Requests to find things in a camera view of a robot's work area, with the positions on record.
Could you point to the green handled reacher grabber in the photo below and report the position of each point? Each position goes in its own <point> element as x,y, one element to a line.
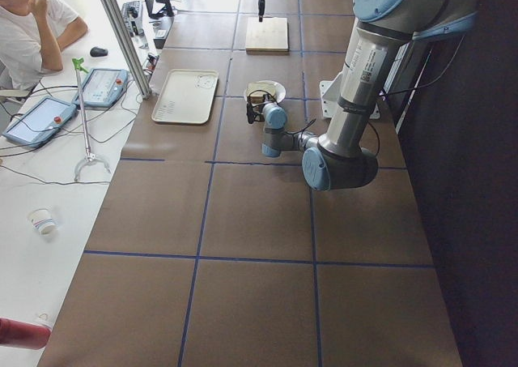
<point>90,157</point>

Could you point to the white paper cup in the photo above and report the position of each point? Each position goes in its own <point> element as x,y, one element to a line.
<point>42,221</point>

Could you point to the toast slice on plate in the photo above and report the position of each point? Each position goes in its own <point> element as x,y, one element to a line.
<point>256,99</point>

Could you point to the blue teach pendant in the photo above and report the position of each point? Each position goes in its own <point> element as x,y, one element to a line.
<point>103,87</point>
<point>40,123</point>

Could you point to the near blue teach pendant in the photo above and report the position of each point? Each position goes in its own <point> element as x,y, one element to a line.
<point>40,123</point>

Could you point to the red bottle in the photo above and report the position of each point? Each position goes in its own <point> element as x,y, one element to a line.
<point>17,334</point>

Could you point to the far blue teach pendant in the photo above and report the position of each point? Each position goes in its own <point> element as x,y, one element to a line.
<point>103,87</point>

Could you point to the cream bear serving tray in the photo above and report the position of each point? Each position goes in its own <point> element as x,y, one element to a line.
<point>186,97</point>

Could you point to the aluminium frame post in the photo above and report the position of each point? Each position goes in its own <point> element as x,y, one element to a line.
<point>127,48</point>

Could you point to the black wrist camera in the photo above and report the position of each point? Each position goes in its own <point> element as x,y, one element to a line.
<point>254,113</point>

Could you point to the black computer mouse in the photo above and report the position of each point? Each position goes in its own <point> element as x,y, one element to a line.
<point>97,52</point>

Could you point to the wooden cutting board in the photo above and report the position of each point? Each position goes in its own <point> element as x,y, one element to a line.
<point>267,35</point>

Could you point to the person in white shirt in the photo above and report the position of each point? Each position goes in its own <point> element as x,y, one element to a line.
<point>34,33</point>

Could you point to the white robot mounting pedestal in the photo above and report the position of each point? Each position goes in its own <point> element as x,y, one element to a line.
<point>329,99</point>

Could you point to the white round plate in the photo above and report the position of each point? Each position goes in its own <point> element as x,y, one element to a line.
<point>280,90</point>

